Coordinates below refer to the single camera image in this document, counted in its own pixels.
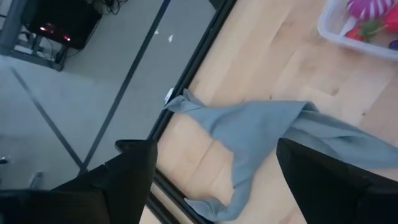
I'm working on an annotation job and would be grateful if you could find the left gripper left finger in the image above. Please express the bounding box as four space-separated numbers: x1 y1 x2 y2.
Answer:
52 139 159 224

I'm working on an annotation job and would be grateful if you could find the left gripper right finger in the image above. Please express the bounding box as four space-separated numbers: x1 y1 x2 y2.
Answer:
275 138 374 224

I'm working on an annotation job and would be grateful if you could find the red strawberry with green leaves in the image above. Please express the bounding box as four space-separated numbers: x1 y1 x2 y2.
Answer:
345 19 388 43

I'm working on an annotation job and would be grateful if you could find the pinkish red round fruit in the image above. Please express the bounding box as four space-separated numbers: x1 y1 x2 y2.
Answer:
384 7 398 34

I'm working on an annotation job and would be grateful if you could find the pink striped spiky fruit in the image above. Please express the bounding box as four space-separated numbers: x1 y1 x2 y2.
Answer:
346 0 396 21

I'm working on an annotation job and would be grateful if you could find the grey cloth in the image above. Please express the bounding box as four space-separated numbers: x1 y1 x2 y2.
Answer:
164 88 398 222

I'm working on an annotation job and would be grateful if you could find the clear plastic container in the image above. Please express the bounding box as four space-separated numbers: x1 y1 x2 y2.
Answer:
317 0 398 62

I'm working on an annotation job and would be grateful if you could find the computer equipment box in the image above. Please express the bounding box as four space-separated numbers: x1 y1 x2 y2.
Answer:
21 0 103 50

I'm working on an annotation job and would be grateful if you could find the grey metal stand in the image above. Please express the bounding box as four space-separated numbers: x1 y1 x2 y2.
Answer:
0 0 69 72

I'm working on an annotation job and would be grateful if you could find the black metal table frame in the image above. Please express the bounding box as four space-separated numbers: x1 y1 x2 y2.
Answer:
146 0 239 224

